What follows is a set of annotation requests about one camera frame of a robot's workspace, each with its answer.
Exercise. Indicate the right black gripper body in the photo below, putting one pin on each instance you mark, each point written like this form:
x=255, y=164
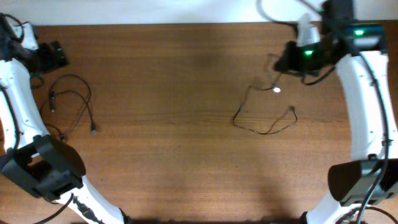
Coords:
x=288, y=58

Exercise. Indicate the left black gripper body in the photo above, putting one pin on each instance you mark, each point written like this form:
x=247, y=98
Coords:
x=53, y=55

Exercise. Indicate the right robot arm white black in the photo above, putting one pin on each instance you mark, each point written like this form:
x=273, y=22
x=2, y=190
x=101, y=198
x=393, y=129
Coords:
x=358, y=55

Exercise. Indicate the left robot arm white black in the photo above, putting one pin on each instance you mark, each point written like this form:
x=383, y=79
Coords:
x=41, y=164

